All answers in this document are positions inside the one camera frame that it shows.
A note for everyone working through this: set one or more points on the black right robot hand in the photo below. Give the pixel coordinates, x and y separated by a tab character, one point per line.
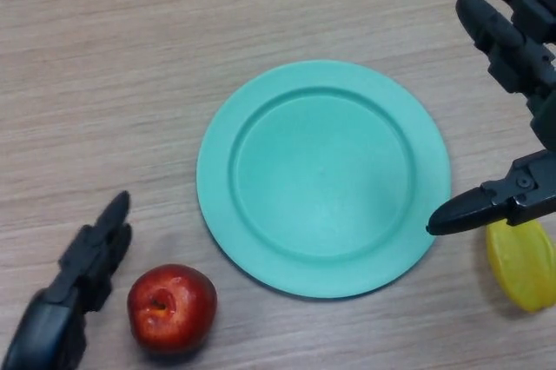
517	53

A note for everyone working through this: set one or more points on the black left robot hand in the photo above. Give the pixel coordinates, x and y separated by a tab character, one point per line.
65	300

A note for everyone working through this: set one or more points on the red apple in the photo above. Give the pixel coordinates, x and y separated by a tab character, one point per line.
180	313

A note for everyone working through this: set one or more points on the green round plate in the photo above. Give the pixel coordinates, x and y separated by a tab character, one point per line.
321	174

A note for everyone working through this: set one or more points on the yellow starfruit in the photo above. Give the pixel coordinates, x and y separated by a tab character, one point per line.
523	266

